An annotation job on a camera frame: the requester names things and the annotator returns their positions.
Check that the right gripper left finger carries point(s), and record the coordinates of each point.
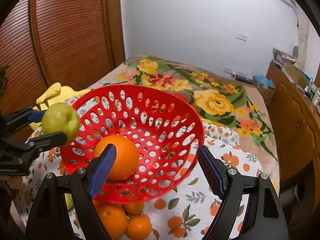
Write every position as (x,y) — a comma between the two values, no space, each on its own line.
(49,218)

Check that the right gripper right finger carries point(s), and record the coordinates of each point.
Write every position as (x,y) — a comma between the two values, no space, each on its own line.
(264,217)

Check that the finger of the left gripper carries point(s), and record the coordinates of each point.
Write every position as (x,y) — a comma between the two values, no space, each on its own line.
(23,117)
(45,142)

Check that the green apple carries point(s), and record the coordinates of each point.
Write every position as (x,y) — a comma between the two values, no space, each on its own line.
(61,117)

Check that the large orange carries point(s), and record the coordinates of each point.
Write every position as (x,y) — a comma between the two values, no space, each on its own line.
(113,218)
(127,158)

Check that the small mandarin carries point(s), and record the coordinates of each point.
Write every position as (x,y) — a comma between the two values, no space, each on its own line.
(133,208)
(139,227)

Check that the yellow Pikachu plush toy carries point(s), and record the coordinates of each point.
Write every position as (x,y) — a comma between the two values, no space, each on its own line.
(54,94)

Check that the orange-print white tablecloth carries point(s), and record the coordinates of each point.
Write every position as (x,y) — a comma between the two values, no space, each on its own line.
(190,207)

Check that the brown louvered wardrobe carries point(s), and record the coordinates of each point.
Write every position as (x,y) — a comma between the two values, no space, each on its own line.
(73,42)

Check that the red perforated plastic basket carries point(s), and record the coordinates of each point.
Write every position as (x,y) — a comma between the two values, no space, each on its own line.
(165,130)

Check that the wooden sideboard cabinet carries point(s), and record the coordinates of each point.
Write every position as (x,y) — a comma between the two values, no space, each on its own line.
(295,124)

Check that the floral bed blanket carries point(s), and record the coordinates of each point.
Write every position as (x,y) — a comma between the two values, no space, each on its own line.
(220,103)

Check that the cardboard box with blue bags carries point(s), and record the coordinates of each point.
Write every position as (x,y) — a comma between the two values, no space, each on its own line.
(265,87)

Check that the cardboard box on cabinet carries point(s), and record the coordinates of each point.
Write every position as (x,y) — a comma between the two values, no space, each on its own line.
(296,75)

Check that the beige curtain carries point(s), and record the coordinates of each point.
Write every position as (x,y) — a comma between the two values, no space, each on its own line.
(303,36)

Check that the white wall socket strip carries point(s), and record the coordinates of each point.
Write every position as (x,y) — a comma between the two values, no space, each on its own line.
(236,74)

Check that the white wall switch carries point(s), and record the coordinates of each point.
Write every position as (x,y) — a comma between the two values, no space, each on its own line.
(241,37)

